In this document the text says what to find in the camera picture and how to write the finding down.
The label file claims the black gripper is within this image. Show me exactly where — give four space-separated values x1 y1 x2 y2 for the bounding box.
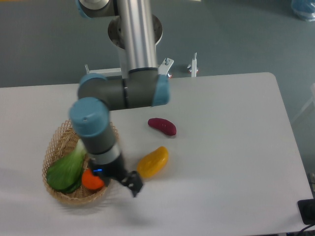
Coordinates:
89 154 144 198

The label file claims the black device at table edge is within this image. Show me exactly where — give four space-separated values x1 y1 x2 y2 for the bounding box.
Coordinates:
297 199 315 225

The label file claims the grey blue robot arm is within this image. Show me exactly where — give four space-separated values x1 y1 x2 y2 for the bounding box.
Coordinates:
69 0 170 196

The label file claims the purple sweet potato toy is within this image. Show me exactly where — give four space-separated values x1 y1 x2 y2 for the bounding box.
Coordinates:
148 118 177 136

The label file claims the orange toy fruit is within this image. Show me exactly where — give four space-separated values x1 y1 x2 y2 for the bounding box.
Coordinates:
81 169 105 190

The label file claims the green bok choy toy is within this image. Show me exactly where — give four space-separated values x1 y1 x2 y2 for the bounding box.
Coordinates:
46 139 87 194

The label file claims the woven wicker basket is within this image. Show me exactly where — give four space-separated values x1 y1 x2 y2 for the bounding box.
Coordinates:
42 120 113 205

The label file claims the yellow mango toy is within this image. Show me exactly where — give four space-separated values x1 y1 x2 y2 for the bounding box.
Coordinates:
137 146 169 178

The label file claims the blue plastic bag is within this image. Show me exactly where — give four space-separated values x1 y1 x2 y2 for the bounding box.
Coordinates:
291 0 315 22

